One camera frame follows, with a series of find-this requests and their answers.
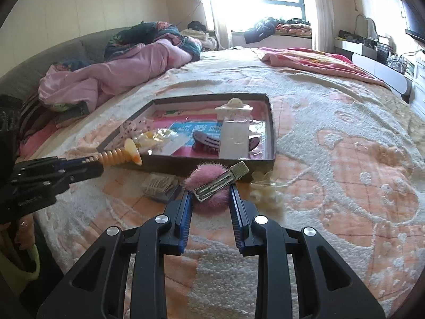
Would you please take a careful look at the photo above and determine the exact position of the white curtain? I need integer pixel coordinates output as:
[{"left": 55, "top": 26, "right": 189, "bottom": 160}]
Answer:
[{"left": 312, "top": 0, "right": 334, "bottom": 53}]

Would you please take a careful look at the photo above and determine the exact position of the pink booklet with blue label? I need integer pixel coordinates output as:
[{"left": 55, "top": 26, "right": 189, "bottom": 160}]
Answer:
[{"left": 148, "top": 101, "right": 268, "bottom": 159}]

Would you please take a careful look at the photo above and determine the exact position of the orange spiral hair clip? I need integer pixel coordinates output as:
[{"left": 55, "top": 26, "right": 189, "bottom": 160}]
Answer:
[{"left": 82, "top": 138, "right": 143, "bottom": 166}]

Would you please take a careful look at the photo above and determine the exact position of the pink quilt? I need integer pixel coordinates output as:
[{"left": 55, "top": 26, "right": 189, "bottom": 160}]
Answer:
[{"left": 38, "top": 39, "right": 194, "bottom": 114}]

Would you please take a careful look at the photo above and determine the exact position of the dark jacket on sill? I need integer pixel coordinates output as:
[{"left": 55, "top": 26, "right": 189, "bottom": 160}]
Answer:
[{"left": 244, "top": 17, "right": 284, "bottom": 44}]

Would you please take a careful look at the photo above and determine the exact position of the white hair claw clip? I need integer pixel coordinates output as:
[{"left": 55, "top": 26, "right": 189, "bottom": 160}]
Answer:
[{"left": 215, "top": 97, "right": 254, "bottom": 121}]

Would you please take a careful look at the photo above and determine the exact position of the dotted sheer bow hairpiece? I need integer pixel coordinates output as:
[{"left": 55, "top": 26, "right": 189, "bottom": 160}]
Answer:
[{"left": 112, "top": 117, "right": 154, "bottom": 148}]

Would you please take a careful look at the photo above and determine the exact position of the clear plastic sleeve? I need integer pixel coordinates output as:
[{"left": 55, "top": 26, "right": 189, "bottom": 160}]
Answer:
[{"left": 219, "top": 119, "right": 249, "bottom": 159}]

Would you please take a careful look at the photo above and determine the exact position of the black flat television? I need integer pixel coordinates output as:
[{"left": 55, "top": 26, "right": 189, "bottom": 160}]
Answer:
[{"left": 400, "top": 0, "right": 424, "bottom": 43}]

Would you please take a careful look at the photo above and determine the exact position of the cream orange bedspread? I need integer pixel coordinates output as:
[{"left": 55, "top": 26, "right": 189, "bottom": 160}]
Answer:
[{"left": 35, "top": 49, "right": 424, "bottom": 318}]

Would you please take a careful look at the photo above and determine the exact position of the white drawer cabinet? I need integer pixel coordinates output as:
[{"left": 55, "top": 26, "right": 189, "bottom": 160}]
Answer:
[{"left": 409, "top": 60, "right": 425, "bottom": 120}]

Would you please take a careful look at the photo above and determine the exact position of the clear flower hair claw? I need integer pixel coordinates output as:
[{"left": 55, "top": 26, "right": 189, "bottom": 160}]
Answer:
[{"left": 249, "top": 171, "right": 287, "bottom": 210}]

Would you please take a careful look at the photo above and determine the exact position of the red pink blanket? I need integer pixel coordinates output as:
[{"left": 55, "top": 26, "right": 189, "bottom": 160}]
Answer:
[{"left": 254, "top": 48, "right": 390, "bottom": 89}]

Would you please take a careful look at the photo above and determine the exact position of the white paper sheet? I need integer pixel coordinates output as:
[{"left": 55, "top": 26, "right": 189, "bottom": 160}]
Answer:
[{"left": 159, "top": 135, "right": 190, "bottom": 156}]

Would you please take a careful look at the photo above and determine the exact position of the pink fluffy hair clip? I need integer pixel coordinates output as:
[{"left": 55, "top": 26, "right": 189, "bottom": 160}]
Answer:
[{"left": 184, "top": 161, "right": 249, "bottom": 216}]

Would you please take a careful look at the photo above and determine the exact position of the dark brown hair claw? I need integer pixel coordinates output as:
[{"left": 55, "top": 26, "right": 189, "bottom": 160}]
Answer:
[{"left": 192, "top": 130, "right": 261, "bottom": 155}]

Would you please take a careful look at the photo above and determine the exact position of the green padded headboard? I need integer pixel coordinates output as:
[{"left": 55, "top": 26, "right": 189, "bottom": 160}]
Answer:
[{"left": 0, "top": 27, "right": 123, "bottom": 101}]

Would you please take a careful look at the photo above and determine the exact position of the dark floral quilt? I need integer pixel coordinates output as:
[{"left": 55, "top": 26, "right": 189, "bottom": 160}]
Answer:
[{"left": 52, "top": 20, "right": 203, "bottom": 72}]

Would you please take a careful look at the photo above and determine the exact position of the clear box of hairpins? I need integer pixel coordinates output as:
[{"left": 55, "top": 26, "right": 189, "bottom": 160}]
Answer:
[{"left": 141, "top": 173, "right": 181, "bottom": 204}]

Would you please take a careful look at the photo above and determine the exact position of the white desk with clutter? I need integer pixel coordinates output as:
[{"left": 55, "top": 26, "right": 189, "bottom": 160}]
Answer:
[{"left": 334, "top": 30, "right": 397, "bottom": 64}]

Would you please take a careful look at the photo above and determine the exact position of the dark shallow cardboard box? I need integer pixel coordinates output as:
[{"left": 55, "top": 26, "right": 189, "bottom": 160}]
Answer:
[{"left": 97, "top": 93, "right": 276, "bottom": 177}]

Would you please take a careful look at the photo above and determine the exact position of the white bench footboard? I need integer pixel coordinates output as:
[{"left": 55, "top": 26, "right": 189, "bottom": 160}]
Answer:
[{"left": 351, "top": 53, "right": 411, "bottom": 103}]

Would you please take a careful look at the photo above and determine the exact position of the person left hand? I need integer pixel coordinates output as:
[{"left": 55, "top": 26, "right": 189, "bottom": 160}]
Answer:
[{"left": 1, "top": 214, "right": 35, "bottom": 254}]

